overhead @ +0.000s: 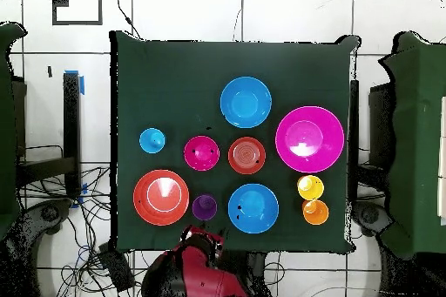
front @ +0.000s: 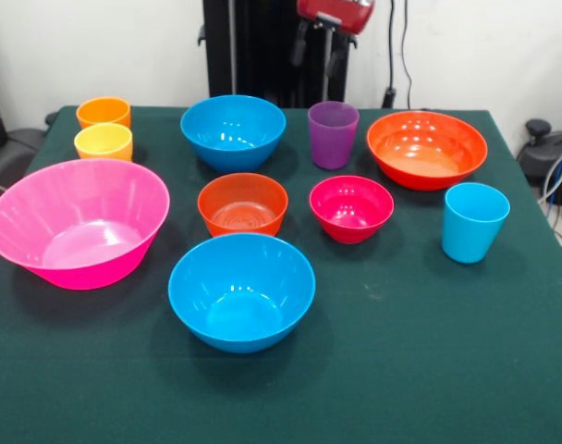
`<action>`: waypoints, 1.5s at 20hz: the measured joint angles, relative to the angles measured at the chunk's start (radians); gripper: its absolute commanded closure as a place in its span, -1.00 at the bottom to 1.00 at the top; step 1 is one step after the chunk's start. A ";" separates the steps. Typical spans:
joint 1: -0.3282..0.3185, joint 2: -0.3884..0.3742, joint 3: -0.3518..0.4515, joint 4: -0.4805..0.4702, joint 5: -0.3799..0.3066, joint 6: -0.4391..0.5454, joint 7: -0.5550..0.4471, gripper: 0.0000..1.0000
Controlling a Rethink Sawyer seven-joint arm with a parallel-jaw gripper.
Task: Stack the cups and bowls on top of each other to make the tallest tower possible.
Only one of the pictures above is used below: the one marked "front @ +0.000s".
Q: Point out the purple cup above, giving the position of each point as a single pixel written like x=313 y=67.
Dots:
x=332 y=148

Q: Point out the yellow cup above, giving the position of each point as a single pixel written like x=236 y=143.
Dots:
x=103 y=148

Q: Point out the small magenta bowl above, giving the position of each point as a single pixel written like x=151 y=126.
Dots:
x=350 y=226

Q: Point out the dark green table cloth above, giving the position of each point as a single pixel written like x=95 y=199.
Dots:
x=401 y=347

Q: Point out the orange cup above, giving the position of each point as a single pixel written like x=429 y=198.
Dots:
x=103 y=115

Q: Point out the blue bowl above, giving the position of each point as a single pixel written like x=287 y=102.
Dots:
x=232 y=152
x=241 y=333

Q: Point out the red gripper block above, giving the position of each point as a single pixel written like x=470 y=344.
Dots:
x=350 y=16

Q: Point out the black grey stand base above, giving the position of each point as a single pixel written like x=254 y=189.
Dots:
x=540 y=157
x=13 y=152

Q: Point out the blue cup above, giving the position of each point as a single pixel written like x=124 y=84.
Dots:
x=470 y=240

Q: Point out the large red-orange bowl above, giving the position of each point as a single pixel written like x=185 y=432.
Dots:
x=426 y=162

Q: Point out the large pink bowl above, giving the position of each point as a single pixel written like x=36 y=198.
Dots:
x=77 y=268

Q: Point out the small orange bowl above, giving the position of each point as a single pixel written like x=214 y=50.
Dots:
x=225 y=222

